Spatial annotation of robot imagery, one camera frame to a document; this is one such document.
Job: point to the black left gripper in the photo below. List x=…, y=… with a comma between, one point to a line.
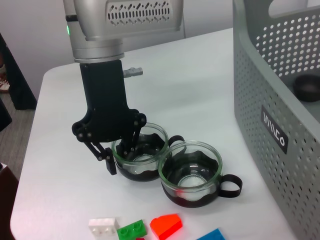
x=105, y=105

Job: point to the glass teacup black sleeve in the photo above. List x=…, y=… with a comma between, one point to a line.
x=192, y=190
x=150, y=160

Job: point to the bright red curved block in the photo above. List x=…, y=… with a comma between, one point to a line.
x=165, y=225

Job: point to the dark red arch block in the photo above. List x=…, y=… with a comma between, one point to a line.
x=140, y=238

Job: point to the blue square plate block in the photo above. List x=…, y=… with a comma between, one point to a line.
x=212, y=235

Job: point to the grey perforated plastic storage bin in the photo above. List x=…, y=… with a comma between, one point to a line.
x=262, y=125

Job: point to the white toy brick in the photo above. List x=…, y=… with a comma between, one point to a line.
x=102, y=225

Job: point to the green toy brick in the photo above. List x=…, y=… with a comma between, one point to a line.
x=130, y=230

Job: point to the brown cabinet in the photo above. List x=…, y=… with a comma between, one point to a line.
x=7, y=200

